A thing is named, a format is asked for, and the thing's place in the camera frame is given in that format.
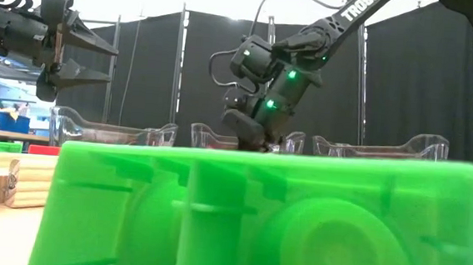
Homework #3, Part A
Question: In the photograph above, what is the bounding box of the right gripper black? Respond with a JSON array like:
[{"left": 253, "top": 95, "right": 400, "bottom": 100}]
[{"left": 221, "top": 62, "right": 323, "bottom": 157}]

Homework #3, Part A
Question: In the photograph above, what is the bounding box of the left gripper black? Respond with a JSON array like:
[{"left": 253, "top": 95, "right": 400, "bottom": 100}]
[{"left": 29, "top": 7, "right": 122, "bottom": 108}]

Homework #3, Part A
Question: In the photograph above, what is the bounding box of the clear plastic bin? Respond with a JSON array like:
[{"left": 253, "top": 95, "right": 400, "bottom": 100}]
[
  {"left": 47, "top": 104, "right": 179, "bottom": 155},
  {"left": 311, "top": 125, "right": 451, "bottom": 167},
  {"left": 188, "top": 122, "right": 306, "bottom": 158}
]

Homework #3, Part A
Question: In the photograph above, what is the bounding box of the black curtain backdrop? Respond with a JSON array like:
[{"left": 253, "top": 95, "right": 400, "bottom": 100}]
[{"left": 53, "top": 0, "right": 473, "bottom": 183}]

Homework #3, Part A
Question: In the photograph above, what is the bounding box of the large red plastic block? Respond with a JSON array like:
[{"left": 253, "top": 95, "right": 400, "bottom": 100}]
[{"left": 27, "top": 144, "right": 62, "bottom": 157}]

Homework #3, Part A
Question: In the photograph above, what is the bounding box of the wooden desk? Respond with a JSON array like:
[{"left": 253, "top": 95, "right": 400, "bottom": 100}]
[{"left": 0, "top": 126, "right": 52, "bottom": 145}]

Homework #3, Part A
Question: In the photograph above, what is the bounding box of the plain wooden block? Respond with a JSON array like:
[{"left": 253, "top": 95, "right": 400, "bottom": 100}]
[{"left": 0, "top": 151, "right": 60, "bottom": 212}]

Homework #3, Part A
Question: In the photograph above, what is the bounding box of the silver ventilation duct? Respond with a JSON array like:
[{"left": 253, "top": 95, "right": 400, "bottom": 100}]
[{"left": 0, "top": 44, "right": 45, "bottom": 83}]

